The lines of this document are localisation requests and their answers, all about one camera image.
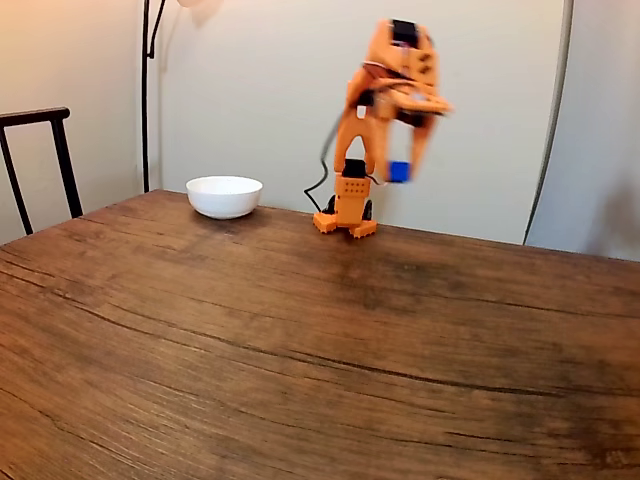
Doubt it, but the orange camera mount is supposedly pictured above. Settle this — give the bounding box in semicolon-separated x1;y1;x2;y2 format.
392;89;455;118

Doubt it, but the black floor lamp stand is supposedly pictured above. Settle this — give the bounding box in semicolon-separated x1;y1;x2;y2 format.
141;0;167;194

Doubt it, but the black chair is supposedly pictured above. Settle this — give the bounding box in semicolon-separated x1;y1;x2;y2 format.
0;106;84;237

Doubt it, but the black cable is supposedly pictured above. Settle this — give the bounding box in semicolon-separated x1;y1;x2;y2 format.
303;113;347;215

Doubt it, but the small blue cube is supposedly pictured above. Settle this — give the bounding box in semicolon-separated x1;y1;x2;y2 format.
388;159;413;184

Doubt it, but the white bowl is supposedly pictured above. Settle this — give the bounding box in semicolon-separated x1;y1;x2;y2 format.
185;175;264;220

